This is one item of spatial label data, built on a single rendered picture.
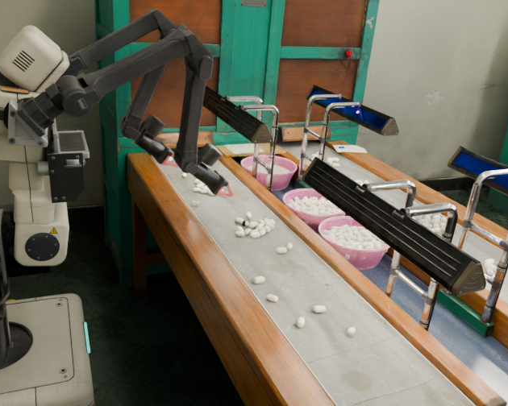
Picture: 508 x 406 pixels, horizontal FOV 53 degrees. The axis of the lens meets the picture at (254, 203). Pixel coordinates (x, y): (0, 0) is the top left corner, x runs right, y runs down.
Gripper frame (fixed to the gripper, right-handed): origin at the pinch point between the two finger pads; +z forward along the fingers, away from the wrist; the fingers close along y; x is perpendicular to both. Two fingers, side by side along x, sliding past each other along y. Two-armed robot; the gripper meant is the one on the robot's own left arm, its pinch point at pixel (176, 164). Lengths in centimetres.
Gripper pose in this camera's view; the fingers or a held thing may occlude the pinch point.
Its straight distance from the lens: 208.8
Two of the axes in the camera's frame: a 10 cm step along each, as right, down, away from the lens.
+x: -6.4, 7.7, 0.6
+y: -4.1, -4.0, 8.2
